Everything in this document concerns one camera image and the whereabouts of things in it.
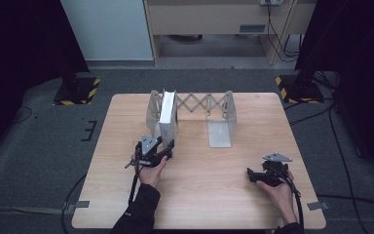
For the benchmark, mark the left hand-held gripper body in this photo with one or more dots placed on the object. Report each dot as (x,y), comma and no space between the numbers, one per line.
(149,151)

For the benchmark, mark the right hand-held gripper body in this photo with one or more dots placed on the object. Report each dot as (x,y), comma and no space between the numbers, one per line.
(274,174)

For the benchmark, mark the white hardcover book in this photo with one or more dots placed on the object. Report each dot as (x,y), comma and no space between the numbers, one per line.
(168,113)

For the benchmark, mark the expandable metal book rack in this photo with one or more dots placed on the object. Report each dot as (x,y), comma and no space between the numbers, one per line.
(220,110)

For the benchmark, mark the person's left hand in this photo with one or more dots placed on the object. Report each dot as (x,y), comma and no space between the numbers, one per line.
(151,174)

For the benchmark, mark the person's right hand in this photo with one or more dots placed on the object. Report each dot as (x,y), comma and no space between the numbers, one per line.
(280,198)

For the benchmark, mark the grey tape piece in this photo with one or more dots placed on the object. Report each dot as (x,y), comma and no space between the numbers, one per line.
(318,205)
(82,204)

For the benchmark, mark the black yellow striped stand base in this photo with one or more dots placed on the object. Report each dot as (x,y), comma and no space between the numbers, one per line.
(300,89)
(78,91)

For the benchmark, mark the white board panel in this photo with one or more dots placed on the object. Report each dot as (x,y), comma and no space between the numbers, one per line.
(107,29)

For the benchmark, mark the light wooden desk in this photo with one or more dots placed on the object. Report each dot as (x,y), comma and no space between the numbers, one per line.
(207,16)

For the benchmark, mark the dark curtain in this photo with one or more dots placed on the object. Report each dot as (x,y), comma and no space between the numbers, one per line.
(19,48)
(354,48)

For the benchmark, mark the white power strip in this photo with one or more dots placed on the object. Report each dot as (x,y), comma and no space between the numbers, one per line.
(271,2)

